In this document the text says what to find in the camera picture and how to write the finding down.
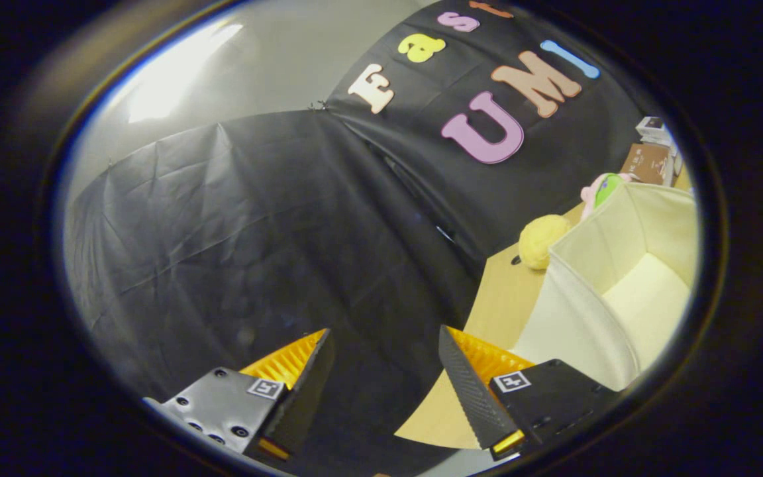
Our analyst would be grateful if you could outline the yellow plush toy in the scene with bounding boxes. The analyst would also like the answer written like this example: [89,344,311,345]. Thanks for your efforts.
[519,214,573,271]

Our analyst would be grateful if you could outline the beige fabric storage box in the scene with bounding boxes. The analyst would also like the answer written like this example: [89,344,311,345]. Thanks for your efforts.
[511,182,699,393]

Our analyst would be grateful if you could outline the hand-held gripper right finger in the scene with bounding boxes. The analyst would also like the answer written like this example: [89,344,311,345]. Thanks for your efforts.
[438,325,621,461]

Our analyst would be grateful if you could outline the black backdrop cloth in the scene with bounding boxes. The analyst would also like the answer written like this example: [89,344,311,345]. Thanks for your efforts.
[64,0,647,474]

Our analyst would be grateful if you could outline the brown cover book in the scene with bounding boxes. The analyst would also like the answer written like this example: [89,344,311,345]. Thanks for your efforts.
[620,142,674,187]

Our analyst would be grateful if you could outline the green plush toy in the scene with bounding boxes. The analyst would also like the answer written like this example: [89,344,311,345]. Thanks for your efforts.
[580,172,634,221]

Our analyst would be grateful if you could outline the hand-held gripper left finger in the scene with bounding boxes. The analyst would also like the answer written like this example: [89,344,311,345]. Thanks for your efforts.
[143,328,336,464]

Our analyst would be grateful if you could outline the white thick book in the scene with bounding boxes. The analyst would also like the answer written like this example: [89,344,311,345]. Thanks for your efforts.
[638,129,679,156]

